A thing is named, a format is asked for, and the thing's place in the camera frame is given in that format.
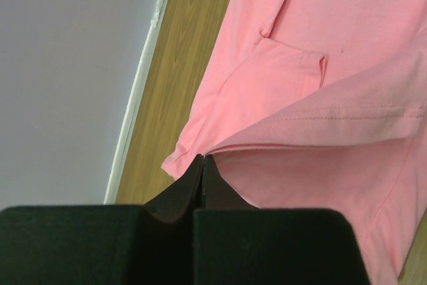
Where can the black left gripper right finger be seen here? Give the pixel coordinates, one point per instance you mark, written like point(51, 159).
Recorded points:
point(236, 243)

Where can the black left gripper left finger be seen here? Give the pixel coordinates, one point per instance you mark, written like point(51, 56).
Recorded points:
point(120, 244)

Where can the pink t shirt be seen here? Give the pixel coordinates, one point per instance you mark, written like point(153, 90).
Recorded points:
point(320, 103)

